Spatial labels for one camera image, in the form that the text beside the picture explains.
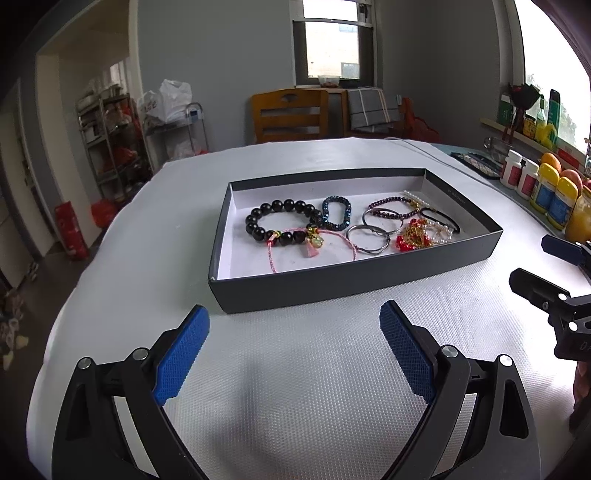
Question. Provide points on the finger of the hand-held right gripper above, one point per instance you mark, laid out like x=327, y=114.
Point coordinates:
x=563, y=247
x=535, y=286

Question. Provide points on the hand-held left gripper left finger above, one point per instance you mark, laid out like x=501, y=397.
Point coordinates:
x=180, y=355

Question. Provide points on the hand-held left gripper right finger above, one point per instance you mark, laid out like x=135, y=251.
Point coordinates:
x=406, y=355

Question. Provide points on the dark grey jewelry box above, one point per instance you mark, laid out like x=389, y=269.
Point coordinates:
x=346, y=286

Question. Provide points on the silver bangle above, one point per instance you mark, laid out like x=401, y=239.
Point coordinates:
x=369, y=251

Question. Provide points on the person's right hand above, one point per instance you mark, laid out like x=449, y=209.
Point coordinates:
x=582, y=383

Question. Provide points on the honey jar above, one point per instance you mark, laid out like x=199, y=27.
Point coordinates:
x=579, y=219

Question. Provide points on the yellow bottle blue label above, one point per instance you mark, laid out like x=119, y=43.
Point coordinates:
x=544, y=191
x=562, y=205

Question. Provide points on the white bottle red label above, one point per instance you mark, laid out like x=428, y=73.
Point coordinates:
x=511, y=170
x=527, y=182

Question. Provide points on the yellow green bottle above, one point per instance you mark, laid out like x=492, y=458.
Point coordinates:
x=545, y=129

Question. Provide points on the dark green bottle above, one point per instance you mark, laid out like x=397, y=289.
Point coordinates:
x=554, y=108

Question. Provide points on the green box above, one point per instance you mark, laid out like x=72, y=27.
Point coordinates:
x=504, y=110

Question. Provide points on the dark flower bouquet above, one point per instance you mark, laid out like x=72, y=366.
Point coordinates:
x=524, y=97

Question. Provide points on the small red bag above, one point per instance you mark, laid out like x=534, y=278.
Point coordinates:
x=104, y=213

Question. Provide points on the red canister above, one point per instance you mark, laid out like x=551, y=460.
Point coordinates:
x=71, y=230

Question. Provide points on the metal cart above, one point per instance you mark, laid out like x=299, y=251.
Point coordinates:
x=184, y=138

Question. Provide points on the metal shelf rack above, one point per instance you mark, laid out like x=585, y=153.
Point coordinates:
x=111, y=147

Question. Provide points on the grey plaid cushion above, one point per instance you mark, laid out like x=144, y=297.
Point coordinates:
x=371, y=108

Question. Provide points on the white plastic bag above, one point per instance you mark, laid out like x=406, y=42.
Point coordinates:
x=168, y=101

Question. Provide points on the wooden chair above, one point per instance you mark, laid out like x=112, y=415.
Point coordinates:
x=288, y=115

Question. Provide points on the bowl on windowsill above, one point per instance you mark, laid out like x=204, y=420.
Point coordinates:
x=328, y=81

